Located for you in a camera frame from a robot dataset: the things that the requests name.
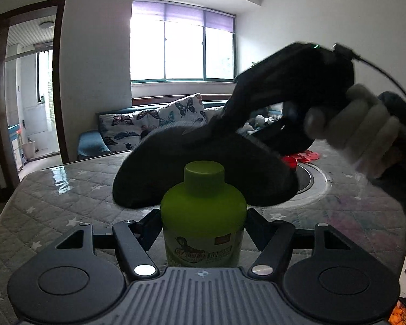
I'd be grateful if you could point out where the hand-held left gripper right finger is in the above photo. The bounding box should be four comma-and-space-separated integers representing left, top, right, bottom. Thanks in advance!
247, 208, 356, 277

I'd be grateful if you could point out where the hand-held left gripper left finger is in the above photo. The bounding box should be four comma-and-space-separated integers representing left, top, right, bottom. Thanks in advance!
56, 208, 163, 280

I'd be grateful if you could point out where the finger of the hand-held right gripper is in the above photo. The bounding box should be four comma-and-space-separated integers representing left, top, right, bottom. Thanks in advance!
183, 86, 255, 140

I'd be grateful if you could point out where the green plastic bottle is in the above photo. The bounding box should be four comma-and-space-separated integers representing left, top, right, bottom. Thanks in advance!
160, 161, 248, 269

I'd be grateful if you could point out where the person's right hand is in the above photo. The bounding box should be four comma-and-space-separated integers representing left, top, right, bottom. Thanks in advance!
305, 83, 402, 181

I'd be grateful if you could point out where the red paper cutout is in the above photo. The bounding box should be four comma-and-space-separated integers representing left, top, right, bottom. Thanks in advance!
280, 150, 321, 169

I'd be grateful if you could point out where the green framed window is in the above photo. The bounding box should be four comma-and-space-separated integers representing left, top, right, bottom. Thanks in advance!
130, 1, 238, 82

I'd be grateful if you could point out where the butterfly print cushion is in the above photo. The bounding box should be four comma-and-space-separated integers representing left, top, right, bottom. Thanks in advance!
98, 93, 208, 154

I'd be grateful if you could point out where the grey quilted star table cover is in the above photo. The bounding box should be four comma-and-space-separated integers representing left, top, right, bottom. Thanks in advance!
0, 144, 406, 325

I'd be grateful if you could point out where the blue sofa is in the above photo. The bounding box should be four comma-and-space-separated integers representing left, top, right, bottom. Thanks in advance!
77, 100, 293, 160

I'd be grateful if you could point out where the purple roller blind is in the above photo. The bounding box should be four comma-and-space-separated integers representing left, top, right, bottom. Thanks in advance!
132, 1, 237, 33

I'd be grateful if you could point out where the white bucket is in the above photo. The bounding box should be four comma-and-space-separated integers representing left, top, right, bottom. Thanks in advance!
21, 142, 37, 159

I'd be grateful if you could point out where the blue toy cabinet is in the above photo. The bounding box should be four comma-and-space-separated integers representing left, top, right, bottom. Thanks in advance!
7, 125, 24, 172

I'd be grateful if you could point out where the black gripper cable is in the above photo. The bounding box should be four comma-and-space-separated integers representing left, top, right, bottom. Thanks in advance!
332, 42, 406, 106

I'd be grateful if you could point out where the dark wooden door frame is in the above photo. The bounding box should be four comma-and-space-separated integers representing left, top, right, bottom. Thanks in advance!
0, 0, 70, 191

